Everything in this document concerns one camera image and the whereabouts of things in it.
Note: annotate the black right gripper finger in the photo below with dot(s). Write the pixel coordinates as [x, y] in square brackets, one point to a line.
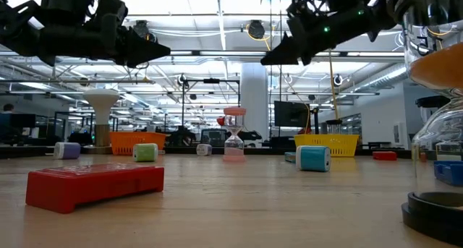
[285, 52]

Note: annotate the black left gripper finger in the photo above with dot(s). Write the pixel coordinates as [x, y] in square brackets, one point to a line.
[144, 49]

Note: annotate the pink hourglass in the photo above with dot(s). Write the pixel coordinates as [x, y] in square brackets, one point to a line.
[234, 111]

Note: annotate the green and white charger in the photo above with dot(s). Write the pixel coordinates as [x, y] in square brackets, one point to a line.
[146, 153]

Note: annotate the purple and white charger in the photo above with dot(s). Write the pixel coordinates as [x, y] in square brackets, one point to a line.
[68, 151]
[204, 150]

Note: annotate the red rectangular plastic case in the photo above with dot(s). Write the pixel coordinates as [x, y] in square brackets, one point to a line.
[90, 186]
[384, 156]

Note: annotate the white building column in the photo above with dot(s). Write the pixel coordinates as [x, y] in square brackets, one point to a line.
[254, 89]

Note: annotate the black monitor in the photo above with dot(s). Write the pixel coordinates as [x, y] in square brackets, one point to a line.
[289, 114]

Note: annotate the white light bulb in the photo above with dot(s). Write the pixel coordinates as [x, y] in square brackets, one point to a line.
[102, 101]

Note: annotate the person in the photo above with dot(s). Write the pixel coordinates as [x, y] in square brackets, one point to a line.
[8, 107]

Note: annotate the red desk lamp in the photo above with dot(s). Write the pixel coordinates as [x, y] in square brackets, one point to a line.
[220, 120]

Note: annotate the orange plastic basket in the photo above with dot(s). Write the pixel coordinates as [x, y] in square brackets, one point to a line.
[123, 143]

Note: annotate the black hourglass orange sand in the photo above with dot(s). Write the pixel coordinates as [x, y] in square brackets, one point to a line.
[434, 67]

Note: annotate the yellow plastic basket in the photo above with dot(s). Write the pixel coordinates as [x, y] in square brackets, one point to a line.
[325, 144]

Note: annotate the blue and white charger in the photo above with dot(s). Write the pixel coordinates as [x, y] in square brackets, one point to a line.
[311, 159]

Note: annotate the blue digital display device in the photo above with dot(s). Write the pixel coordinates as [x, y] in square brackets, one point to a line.
[448, 173]

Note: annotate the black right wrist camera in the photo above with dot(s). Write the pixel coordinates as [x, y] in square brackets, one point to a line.
[299, 14]

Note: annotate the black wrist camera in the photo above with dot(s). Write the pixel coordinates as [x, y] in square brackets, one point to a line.
[108, 13]
[299, 14]

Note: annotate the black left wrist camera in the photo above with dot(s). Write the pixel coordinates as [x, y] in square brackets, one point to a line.
[108, 13]

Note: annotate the black metal rig frame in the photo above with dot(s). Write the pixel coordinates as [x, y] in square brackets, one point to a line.
[211, 80]

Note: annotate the black aluminium table frame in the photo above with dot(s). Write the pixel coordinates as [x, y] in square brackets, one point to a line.
[260, 151]

